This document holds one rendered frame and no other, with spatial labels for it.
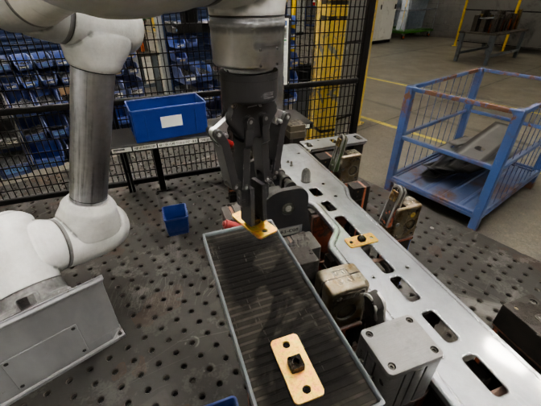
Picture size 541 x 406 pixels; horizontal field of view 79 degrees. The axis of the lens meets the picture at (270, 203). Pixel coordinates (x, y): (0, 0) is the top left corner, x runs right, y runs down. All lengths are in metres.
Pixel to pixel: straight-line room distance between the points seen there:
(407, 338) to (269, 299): 0.22
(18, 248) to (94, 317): 0.26
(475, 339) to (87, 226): 0.98
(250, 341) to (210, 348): 0.56
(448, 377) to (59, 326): 0.86
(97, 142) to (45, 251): 0.32
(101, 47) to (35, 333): 0.68
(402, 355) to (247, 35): 0.47
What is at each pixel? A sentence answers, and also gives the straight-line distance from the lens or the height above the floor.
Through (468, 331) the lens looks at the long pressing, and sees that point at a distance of 0.77.
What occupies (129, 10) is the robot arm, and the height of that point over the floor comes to 1.53.
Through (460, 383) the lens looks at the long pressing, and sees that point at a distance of 0.69.
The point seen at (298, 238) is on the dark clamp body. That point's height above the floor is 1.08.
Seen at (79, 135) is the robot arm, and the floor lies 1.23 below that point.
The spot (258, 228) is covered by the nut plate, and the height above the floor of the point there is 1.22.
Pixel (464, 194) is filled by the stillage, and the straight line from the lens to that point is 3.08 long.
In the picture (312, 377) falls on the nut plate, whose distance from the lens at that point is 0.44.
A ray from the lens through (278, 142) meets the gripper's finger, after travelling 0.50.
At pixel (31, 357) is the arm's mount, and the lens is 1.04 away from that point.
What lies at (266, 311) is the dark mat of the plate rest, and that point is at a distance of 0.49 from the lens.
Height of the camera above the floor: 1.55
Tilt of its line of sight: 33 degrees down
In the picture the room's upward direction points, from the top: straight up
